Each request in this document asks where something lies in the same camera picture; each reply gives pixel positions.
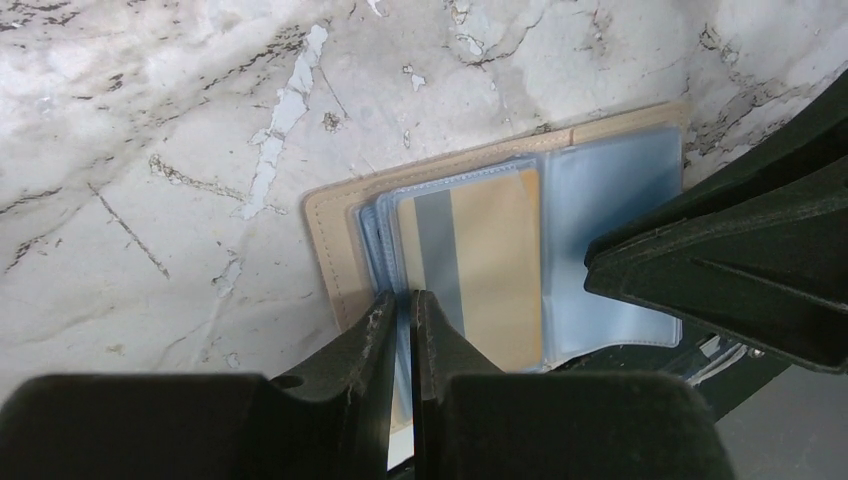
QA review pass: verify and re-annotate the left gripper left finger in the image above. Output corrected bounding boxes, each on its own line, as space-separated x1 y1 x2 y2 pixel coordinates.
1 292 397 479

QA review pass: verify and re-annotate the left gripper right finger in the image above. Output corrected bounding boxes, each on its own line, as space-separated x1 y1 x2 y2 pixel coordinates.
410 291 734 479

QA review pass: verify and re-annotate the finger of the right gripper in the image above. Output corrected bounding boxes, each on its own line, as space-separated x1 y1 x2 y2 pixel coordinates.
586 73 847 264
585 173 847 374

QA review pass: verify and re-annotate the gold credit card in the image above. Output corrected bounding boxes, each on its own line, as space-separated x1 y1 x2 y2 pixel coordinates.
396 168 543 371

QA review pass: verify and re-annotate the beige card holder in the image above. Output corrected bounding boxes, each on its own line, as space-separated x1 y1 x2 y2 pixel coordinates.
303 99 694 432

